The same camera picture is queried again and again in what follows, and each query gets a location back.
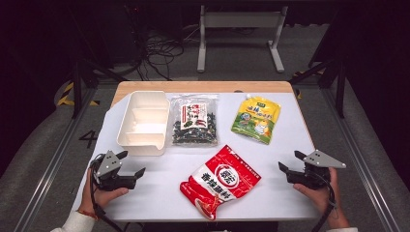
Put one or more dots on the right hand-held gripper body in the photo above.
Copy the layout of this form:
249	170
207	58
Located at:
317	161

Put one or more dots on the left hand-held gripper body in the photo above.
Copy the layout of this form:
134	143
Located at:
108	166

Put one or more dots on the white plastic divided container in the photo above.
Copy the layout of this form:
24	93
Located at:
145	124

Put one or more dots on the yellow green spouted pouch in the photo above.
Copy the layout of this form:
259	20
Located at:
256	119

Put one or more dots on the red white seasoning bag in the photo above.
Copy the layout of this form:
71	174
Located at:
219	182

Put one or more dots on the clear bag of dried seaweed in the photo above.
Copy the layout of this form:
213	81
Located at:
194	121

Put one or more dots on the person's left hand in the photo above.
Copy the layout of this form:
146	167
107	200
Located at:
103	196

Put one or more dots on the person's right hand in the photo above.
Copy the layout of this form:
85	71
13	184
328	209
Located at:
322	199

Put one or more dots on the white table mat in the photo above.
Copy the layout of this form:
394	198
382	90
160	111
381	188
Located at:
161	180

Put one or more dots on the black metal stand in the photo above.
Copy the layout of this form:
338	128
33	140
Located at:
340	83
77	83

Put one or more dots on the yellow black floor tape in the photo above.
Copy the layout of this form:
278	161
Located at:
66	93

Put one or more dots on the aluminium floor rail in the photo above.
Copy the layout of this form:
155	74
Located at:
51	161
361	161

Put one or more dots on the white metal stand frame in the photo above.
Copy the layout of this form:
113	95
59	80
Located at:
241	19

